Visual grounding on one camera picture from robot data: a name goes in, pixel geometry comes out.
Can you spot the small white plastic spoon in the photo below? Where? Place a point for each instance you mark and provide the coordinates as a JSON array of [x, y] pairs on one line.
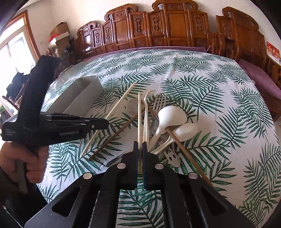
[[182, 133]]

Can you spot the cardboard boxes stack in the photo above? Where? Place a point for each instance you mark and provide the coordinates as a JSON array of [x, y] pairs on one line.
[[59, 41]]

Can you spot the palm leaf tablecloth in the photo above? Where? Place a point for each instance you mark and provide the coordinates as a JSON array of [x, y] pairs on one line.
[[196, 111]]

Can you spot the person's left hand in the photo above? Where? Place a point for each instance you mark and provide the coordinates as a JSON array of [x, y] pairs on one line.
[[35, 164]]

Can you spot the red card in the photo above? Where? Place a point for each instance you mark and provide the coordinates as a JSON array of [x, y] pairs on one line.
[[272, 50]]

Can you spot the metal rectangular tray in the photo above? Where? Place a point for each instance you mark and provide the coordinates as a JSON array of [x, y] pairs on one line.
[[78, 98]]

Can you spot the dark wooden chopstick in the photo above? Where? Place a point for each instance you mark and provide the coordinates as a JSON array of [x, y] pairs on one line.
[[107, 145]]

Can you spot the large metal spoon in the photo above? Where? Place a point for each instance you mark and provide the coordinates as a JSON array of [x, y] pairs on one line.
[[132, 107]]

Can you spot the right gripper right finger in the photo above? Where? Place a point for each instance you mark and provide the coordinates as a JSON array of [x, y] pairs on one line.
[[154, 173]]

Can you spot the metal fork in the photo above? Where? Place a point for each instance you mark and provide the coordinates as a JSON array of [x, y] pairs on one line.
[[159, 103]]

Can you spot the brown wooden chopstick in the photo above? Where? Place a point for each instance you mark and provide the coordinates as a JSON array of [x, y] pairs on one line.
[[198, 168]]

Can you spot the purple seat cushion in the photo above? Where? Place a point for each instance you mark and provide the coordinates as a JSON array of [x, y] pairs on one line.
[[262, 81]]

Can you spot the large white plastic spoon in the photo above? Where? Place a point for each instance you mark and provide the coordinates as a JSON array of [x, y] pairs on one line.
[[168, 116]]

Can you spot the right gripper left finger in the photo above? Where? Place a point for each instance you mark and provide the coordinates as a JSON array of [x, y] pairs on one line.
[[122, 171]]

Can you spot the carved wooden bench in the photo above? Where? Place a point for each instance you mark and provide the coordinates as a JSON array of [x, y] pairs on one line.
[[177, 23]]

